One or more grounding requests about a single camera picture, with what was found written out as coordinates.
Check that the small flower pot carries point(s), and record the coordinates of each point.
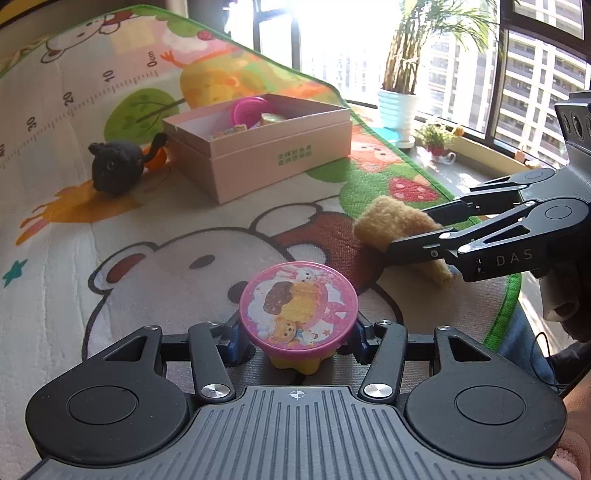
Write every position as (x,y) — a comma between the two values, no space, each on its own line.
(437,139)

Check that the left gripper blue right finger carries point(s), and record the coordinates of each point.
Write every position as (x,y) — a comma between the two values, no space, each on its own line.
(363,342)

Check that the orange plastic pumpkin toy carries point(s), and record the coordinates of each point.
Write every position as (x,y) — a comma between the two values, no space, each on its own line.
(158,161)

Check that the potted palm plant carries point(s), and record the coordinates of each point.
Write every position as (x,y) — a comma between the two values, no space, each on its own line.
(419,21)

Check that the black plush cat toy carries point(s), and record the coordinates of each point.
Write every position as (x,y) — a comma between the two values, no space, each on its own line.
(117,165)

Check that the tan plush paw glove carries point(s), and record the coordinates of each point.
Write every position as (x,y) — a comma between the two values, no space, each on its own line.
(235,129)
(387,219)

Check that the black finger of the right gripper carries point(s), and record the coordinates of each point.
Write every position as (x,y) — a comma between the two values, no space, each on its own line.
(488,198)
(463,247)

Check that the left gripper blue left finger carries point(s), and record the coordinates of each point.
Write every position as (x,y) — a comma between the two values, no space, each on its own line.
(236,348)

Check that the colourful children's play mat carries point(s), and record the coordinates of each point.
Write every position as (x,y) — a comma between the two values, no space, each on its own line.
(75,263)

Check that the pink cardboard box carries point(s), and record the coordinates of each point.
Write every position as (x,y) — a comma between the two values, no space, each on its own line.
(314,134)

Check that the pink yellow toy cup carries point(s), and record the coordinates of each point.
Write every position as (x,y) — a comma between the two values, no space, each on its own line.
(299,313)

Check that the pink plastic basket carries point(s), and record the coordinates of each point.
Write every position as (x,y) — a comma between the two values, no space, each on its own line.
(249,111)

